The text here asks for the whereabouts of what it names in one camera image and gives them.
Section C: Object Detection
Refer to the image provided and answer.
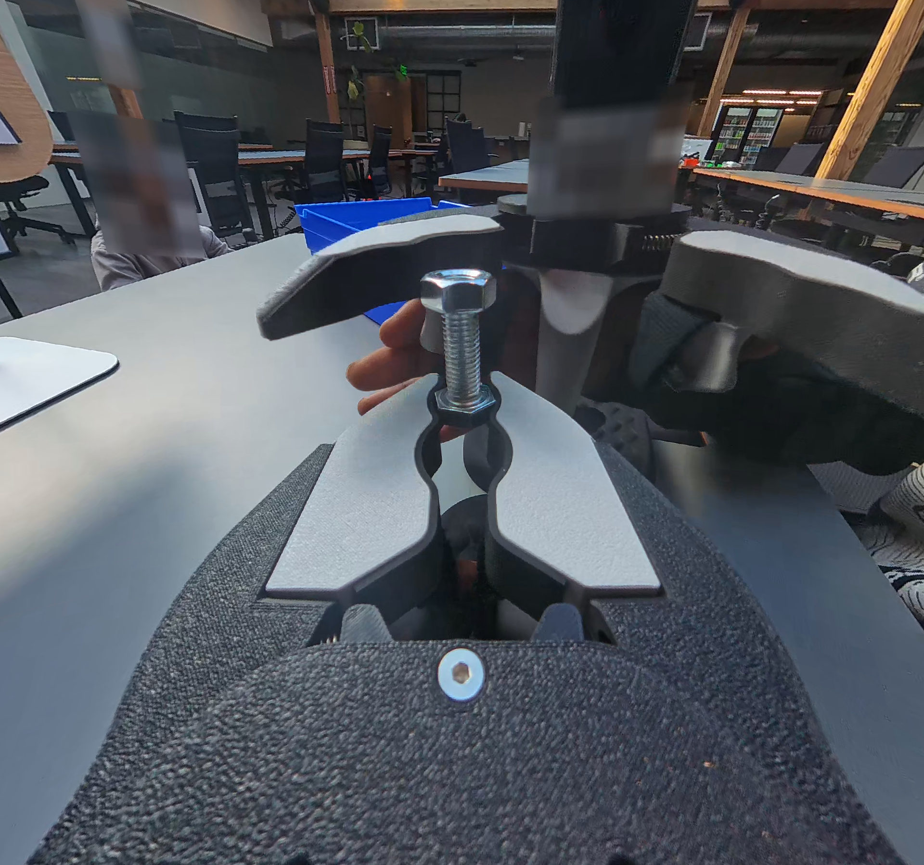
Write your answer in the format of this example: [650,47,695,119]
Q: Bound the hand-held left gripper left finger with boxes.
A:
[261,373,443,602]

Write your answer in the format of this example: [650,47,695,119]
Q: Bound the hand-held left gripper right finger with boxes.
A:
[485,372,665,617]

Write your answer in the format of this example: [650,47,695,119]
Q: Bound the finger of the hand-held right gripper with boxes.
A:
[256,213,506,342]
[628,228,924,420]

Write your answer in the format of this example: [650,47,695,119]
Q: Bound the blue plastic bin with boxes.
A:
[295,197,474,324]

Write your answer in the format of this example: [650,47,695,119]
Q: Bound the silver hex bolt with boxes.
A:
[419,268,498,407]

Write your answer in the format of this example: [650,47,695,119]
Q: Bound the silver hex nut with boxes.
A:
[432,383,501,428]

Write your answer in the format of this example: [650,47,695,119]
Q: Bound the person's right forearm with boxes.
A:
[830,370,924,478]

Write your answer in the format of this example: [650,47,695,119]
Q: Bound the person's right hand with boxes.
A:
[345,273,831,469]

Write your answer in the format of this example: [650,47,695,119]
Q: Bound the black office chair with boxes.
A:
[303,118,349,204]
[173,111,245,239]
[367,125,397,199]
[443,116,495,174]
[0,175,77,248]

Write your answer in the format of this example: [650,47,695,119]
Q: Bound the black honeycomb wrist pad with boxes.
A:
[574,400,658,482]

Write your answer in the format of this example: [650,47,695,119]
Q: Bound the grey desk with wooden edge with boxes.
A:
[686,165,924,223]
[51,142,443,241]
[438,159,531,205]

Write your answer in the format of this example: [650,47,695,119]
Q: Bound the glass door drinks fridge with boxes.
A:
[711,104,785,167]

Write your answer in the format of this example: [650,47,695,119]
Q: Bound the green hanging plant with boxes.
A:
[345,19,378,102]

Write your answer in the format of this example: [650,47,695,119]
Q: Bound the black white patterned pants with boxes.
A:
[859,462,924,624]

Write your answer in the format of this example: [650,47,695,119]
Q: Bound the white document stand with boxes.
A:
[0,336,120,430]

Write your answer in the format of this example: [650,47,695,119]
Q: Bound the wooden display board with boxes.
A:
[0,35,55,185]

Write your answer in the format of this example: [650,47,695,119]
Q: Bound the grey ceiling duct pipe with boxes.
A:
[379,22,560,52]

